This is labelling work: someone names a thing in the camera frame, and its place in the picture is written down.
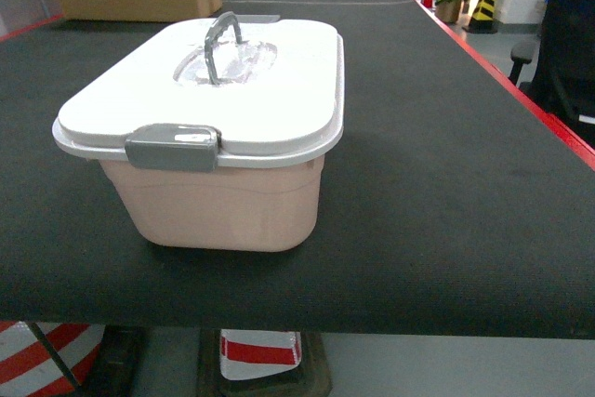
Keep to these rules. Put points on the white lid with grey handle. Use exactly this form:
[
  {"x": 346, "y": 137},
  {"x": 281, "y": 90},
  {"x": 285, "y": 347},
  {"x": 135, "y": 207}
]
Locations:
[{"x": 202, "y": 94}]

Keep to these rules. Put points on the pink plastic storage box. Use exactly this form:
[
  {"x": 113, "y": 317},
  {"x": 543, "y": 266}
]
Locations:
[{"x": 232, "y": 208}]

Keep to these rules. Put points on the black table mat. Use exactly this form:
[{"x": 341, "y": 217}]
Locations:
[{"x": 451, "y": 206}]

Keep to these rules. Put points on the red white cone underneath centre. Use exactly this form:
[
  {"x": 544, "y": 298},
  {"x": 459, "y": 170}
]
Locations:
[{"x": 262, "y": 363}]

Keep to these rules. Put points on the red white cone underneath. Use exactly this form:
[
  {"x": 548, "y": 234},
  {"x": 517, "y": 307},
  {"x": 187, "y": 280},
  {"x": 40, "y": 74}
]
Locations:
[
  {"x": 262, "y": 363},
  {"x": 27, "y": 367}
]

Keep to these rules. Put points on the yellow black striped bollard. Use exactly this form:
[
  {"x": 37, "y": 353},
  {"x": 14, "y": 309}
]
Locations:
[{"x": 482, "y": 18}]

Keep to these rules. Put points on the black office chair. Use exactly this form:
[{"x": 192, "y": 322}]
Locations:
[{"x": 563, "y": 83}]

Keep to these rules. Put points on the red white cone underneath left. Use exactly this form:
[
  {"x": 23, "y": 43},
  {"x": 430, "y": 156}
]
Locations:
[{"x": 27, "y": 367}]

